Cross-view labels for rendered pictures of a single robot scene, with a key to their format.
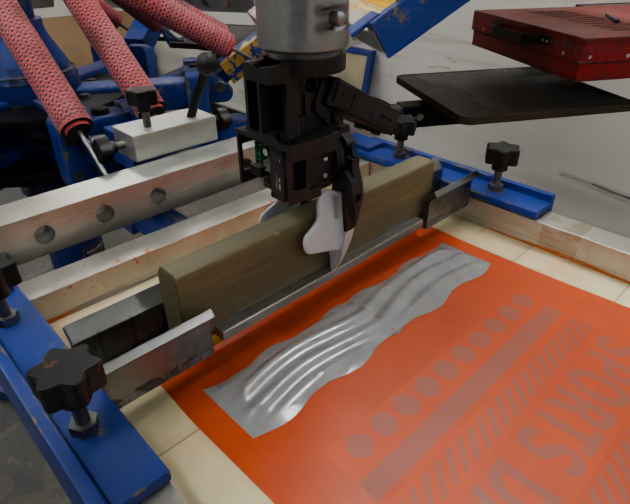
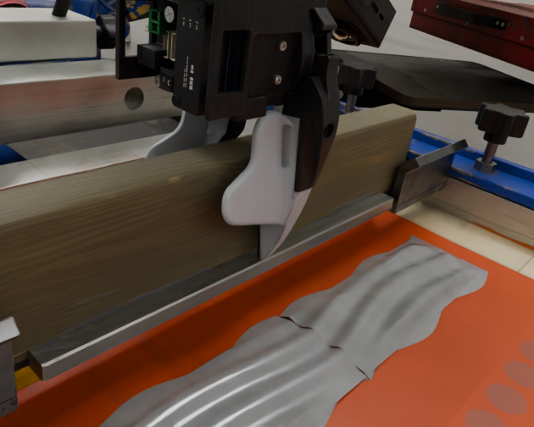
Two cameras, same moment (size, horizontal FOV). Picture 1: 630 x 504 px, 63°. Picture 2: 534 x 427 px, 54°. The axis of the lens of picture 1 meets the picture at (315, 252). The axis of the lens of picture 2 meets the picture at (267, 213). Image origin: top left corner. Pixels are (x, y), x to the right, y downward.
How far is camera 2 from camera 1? 0.22 m
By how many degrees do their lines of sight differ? 8
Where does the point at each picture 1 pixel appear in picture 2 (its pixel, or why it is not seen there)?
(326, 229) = (264, 184)
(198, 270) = not seen: outside the picture
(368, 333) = (321, 377)
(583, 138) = (502, 151)
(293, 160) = (226, 23)
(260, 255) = (138, 216)
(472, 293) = (474, 316)
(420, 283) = (394, 294)
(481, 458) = not seen: outside the picture
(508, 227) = (503, 223)
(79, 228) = not seen: outside the picture
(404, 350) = (385, 414)
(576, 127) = not seen: hidden behind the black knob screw
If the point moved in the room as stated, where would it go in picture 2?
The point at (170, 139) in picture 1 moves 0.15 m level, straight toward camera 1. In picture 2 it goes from (19, 40) to (7, 91)
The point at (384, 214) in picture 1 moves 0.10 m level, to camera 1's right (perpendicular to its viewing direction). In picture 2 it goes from (345, 180) to (475, 194)
